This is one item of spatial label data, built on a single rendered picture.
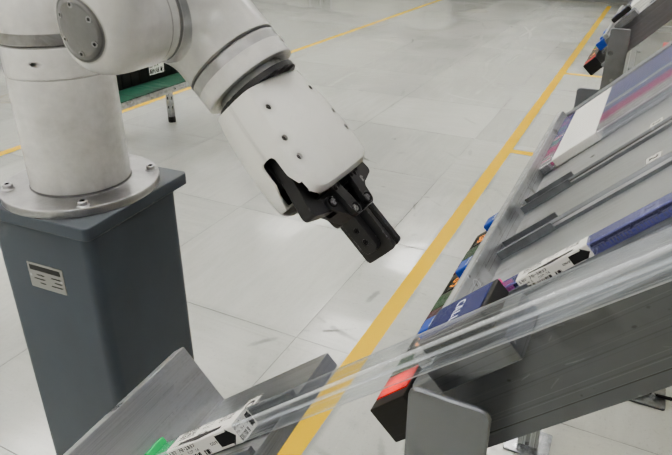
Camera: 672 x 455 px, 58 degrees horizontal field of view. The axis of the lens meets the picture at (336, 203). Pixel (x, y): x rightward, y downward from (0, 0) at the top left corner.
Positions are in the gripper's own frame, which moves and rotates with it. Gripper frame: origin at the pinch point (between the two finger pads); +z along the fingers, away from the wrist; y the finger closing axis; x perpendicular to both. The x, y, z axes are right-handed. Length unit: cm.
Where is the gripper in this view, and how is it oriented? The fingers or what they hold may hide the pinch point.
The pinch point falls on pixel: (370, 233)
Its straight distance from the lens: 51.0
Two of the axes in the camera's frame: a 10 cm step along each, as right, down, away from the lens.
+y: -4.5, 3.8, -8.1
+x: 6.4, -5.0, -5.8
